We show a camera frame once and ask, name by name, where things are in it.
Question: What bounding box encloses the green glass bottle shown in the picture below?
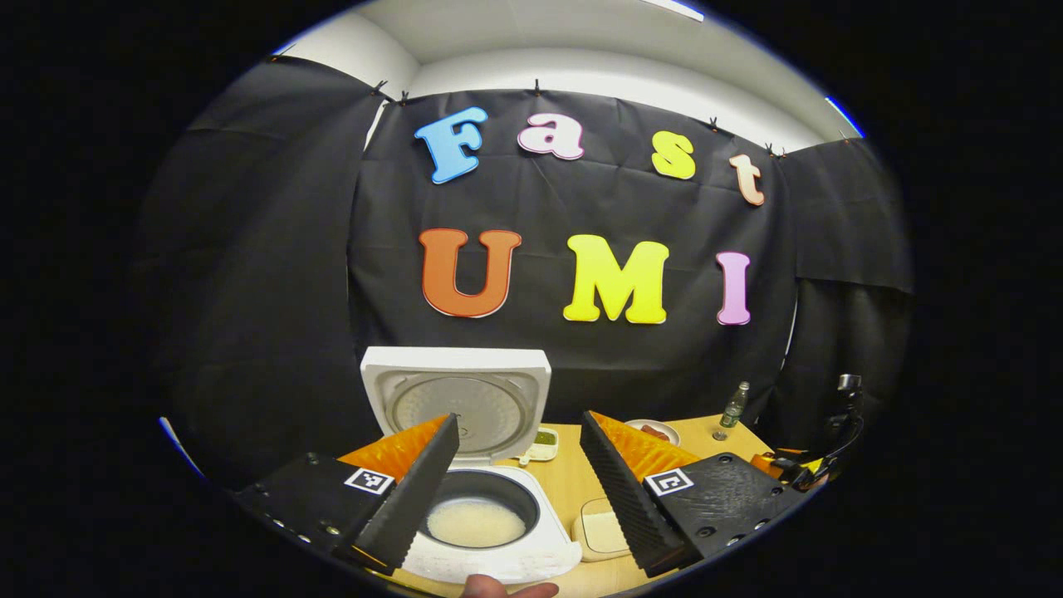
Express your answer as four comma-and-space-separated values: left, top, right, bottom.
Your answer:
719, 381, 751, 429

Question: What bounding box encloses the white plate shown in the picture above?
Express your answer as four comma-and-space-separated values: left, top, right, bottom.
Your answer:
625, 419, 682, 447

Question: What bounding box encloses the black backdrop cloth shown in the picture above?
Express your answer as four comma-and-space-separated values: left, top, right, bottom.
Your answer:
137, 56, 914, 487

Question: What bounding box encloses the white rice cooker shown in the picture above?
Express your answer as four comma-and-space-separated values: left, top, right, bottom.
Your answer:
360, 346, 584, 585

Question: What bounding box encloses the small white sauce dish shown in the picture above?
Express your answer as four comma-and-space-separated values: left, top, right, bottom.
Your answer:
519, 426, 560, 464

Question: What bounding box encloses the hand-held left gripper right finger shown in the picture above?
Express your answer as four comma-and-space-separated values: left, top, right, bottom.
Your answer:
579, 409, 802, 578

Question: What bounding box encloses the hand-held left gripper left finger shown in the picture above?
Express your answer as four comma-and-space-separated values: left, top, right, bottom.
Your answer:
237, 413, 460, 574

